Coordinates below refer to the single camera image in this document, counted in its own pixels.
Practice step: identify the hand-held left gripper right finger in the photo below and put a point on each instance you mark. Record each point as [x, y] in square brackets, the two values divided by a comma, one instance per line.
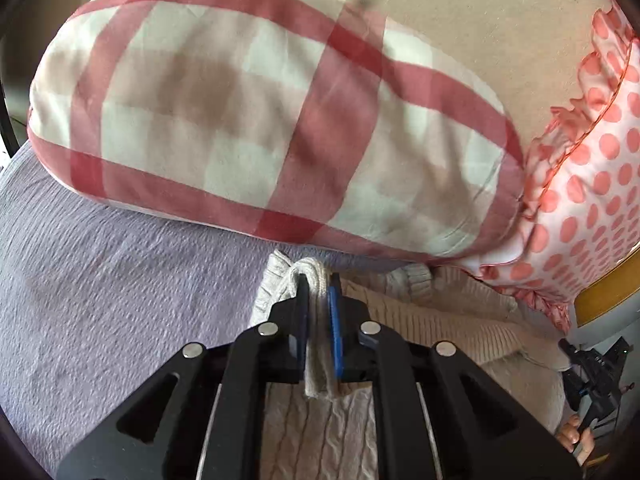
[334, 332]

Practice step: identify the red checked pillow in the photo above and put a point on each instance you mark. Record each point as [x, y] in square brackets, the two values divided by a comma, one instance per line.
[260, 120]

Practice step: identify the lavender bed sheet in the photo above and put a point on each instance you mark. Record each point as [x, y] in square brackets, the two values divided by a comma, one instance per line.
[110, 300]

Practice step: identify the wooden bed frame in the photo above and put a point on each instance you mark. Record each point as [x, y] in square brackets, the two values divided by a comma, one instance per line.
[607, 295]

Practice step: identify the pink polka dot pillow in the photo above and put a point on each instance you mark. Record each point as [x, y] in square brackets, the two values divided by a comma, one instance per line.
[585, 180]

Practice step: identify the person's right hand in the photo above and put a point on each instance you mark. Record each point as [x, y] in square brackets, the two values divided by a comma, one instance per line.
[575, 435]

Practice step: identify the beige knit sweater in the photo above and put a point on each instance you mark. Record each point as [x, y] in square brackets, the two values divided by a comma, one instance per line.
[450, 325]

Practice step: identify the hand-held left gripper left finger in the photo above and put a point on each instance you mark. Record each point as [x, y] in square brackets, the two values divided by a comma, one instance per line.
[301, 330]

